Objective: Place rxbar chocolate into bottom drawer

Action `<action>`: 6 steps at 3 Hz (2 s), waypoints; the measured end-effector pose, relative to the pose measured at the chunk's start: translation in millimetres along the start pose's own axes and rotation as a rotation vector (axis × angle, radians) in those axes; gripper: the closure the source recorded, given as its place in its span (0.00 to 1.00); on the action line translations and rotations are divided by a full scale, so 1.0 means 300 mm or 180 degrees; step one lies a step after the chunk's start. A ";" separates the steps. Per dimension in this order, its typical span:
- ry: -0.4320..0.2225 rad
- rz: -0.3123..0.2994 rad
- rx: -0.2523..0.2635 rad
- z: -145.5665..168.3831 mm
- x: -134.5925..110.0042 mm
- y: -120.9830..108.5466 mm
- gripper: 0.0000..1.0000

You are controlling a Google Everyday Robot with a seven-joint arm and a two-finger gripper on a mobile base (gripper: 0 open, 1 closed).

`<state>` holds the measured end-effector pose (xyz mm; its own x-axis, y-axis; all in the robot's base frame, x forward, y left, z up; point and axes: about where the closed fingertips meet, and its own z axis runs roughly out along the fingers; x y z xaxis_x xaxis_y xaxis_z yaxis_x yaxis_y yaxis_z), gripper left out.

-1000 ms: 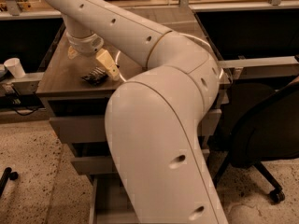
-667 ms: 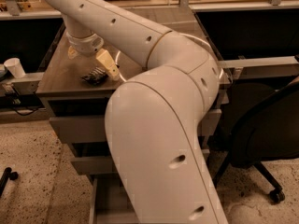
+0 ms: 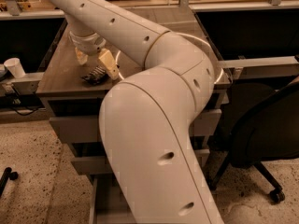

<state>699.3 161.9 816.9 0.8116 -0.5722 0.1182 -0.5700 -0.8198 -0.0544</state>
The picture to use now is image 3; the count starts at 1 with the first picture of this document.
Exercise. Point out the black rxbar chocolate wrapper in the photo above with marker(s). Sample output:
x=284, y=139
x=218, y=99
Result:
x=97, y=76

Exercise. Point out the open bottom drawer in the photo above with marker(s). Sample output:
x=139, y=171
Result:
x=108, y=205

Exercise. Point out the white paper cup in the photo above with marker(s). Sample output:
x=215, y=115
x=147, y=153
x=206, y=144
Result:
x=13, y=65

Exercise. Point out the black office chair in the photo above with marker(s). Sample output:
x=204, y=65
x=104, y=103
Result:
x=259, y=124

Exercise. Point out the grey drawer cabinet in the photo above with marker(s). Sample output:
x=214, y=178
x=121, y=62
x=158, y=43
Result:
x=66, y=95

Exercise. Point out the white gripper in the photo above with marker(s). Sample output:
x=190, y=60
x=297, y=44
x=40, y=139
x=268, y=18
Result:
x=88, y=45

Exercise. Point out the black chair caster left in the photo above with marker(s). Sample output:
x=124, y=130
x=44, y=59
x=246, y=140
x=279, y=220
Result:
x=8, y=174

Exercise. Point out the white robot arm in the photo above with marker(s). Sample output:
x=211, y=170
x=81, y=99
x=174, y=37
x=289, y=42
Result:
x=144, y=119

